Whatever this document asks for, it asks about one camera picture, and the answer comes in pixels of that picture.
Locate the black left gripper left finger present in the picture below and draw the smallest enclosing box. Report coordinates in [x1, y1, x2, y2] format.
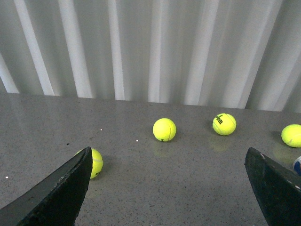
[0, 147, 92, 226]

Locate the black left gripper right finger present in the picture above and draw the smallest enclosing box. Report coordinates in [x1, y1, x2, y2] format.
[245, 147, 301, 226]

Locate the clear Wilson tennis ball can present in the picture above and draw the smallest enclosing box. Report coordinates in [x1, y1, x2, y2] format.
[293, 156, 301, 176]

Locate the yellow tennis ball far right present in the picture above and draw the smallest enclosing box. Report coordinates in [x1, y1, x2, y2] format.
[281, 124, 301, 148]

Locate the yellow tennis ball far left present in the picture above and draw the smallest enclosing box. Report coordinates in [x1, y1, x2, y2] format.
[90, 148, 103, 179]

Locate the yellow Wilson tennis ball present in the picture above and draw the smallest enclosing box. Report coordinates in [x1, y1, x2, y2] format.
[212, 113, 237, 136]

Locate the yellow tennis ball centre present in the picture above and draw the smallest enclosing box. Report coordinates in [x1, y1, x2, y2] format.
[153, 118, 177, 142]

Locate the white pleated curtain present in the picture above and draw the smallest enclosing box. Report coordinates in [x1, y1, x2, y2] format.
[0, 0, 301, 113]

